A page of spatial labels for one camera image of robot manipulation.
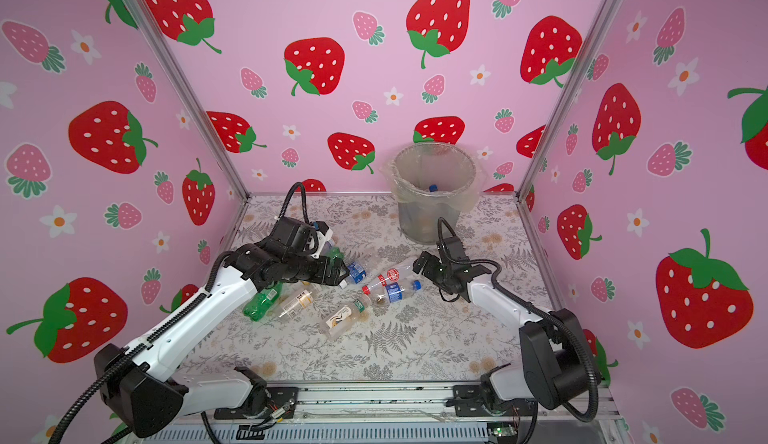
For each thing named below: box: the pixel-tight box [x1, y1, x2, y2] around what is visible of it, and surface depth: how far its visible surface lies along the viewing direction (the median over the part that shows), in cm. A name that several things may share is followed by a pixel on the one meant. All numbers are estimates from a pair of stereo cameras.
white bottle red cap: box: [362, 256, 423, 296], surface depth 95 cm
